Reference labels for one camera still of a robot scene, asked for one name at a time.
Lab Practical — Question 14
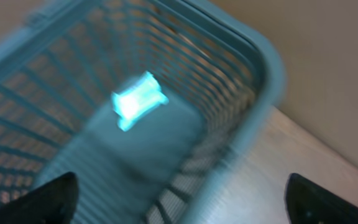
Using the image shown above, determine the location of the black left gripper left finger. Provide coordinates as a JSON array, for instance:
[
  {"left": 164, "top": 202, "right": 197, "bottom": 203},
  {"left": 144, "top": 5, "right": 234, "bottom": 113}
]
[{"left": 0, "top": 172, "right": 79, "bottom": 224}]

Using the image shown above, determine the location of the mint green snack packet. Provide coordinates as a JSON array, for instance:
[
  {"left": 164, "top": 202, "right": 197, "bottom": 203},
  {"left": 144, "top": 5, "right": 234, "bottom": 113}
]
[{"left": 111, "top": 71, "right": 169, "bottom": 132}]

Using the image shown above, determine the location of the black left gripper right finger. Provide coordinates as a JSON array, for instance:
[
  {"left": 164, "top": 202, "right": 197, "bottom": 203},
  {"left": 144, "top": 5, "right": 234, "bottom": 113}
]
[{"left": 285, "top": 173, "right": 358, "bottom": 224}]

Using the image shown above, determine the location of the grey plastic mesh basket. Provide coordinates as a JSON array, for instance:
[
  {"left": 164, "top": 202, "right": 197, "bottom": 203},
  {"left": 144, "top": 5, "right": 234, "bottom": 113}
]
[{"left": 0, "top": 1, "right": 285, "bottom": 223}]

